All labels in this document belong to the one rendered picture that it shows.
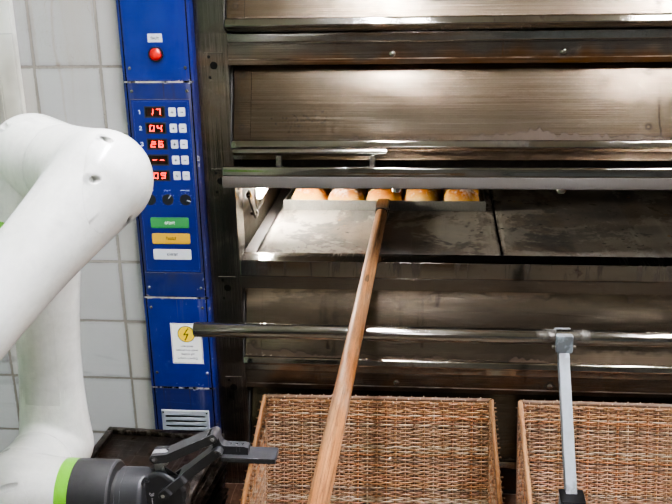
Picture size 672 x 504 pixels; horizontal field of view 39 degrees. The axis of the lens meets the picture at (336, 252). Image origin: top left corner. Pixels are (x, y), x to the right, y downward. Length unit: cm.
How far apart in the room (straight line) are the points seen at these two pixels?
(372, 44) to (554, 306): 73
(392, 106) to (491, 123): 22
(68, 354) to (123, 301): 96
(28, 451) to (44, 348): 14
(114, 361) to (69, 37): 78
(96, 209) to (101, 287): 121
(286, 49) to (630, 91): 74
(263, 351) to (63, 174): 121
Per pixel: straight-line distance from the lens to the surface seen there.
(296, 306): 227
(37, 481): 134
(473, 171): 198
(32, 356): 140
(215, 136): 217
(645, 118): 214
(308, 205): 261
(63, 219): 115
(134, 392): 245
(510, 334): 185
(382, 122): 210
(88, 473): 132
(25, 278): 114
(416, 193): 260
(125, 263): 231
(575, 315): 227
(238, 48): 213
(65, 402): 143
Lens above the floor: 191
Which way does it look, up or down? 19 degrees down
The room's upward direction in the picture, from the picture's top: 1 degrees counter-clockwise
